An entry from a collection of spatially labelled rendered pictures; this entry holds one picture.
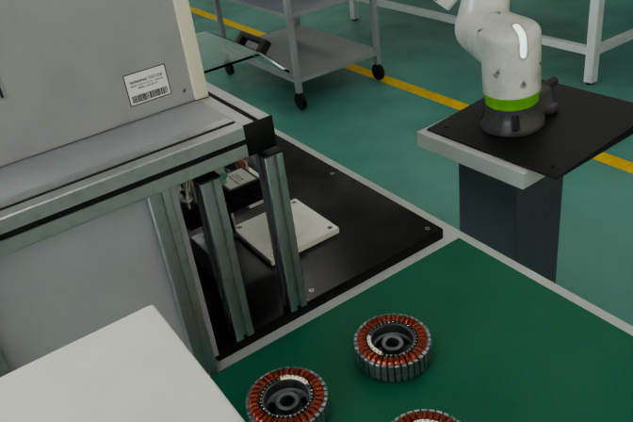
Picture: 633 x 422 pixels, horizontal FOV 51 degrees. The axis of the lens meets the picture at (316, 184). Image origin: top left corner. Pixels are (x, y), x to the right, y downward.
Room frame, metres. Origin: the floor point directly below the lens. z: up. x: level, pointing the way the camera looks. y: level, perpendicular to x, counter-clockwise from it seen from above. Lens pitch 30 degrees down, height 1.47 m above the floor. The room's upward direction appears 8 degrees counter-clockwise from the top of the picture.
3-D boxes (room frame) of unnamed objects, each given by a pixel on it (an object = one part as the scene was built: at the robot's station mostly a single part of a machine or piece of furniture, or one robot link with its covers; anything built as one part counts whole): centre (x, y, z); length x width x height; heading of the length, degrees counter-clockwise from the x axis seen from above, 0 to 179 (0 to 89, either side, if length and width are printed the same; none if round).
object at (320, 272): (1.16, 0.15, 0.76); 0.64 x 0.47 x 0.02; 31
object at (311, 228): (1.06, 0.07, 0.78); 0.15 x 0.15 x 0.01; 31
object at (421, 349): (0.72, -0.08, 0.77); 0.11 x 0.11 x 0.04
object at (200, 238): (0.99, 0.20, 0.80); 0.08 x 0.05 x 0.06; 31
